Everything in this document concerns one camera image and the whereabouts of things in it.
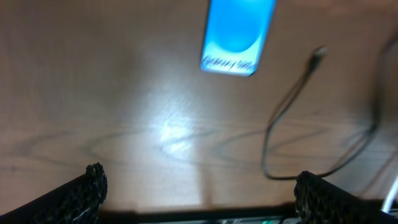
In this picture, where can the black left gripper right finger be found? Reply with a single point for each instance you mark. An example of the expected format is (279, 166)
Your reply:
(318, 201)

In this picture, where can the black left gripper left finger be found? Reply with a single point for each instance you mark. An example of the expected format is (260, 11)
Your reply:
(77, 201)

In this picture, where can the blue screen Galaxy smartphone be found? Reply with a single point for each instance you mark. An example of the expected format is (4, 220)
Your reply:
(236, 31)

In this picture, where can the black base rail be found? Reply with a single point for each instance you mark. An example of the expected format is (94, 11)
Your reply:
(284, 213)

